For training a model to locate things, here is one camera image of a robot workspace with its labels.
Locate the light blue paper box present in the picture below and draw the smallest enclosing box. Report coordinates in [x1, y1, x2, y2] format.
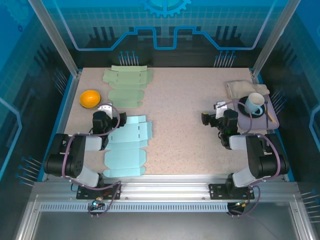
[102, 114, 153, 179]

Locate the aluminium frame post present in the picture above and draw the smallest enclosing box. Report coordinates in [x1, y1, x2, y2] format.
[251, 0, 302, 77]
[27, 0, 82, 77]

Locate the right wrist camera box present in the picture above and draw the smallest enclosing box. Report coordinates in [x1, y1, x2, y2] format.
[213, 101, 228, 120]

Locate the orange dome bowl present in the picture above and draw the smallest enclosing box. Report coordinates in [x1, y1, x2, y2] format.
[79, 89, 102, 110]

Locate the pale blue mug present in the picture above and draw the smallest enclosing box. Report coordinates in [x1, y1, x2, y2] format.
[244, 92, 266, 116]

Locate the aluminium mounting rail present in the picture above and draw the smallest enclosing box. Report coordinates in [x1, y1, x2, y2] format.
[32, 173, 300, 201]

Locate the slotted grey cable duct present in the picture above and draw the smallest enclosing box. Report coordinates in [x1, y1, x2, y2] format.
[39, 202, 230, 213]

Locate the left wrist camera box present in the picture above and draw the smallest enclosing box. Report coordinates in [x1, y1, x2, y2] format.
[97, 103, 113, 118]

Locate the black saucer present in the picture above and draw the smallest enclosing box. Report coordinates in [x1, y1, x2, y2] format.
[237, 96, 268, 118]

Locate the beige folded cloth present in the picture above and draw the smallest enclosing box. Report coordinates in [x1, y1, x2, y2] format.
[225, 79, 271, 100]

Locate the lilac plastic tray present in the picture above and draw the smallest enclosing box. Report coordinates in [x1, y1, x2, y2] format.
[232, 93, 280, 130]

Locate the dark thin utensil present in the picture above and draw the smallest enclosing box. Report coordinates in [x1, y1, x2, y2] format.
[264, 100, 270, 129]

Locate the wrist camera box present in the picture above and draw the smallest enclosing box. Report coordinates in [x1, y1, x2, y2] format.
[213, 101, 228, 120]
[97, 103, 113, 118]

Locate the light green paper box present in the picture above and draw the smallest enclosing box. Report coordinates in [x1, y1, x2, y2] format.
[102, 64, 155, 110]

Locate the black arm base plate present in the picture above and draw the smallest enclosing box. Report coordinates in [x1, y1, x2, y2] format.
[76, 183, 123, 200]
[208, 183, 256, 200]

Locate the wooden stick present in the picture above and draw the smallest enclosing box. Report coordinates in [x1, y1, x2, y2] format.
[266, 109, 279, 124]

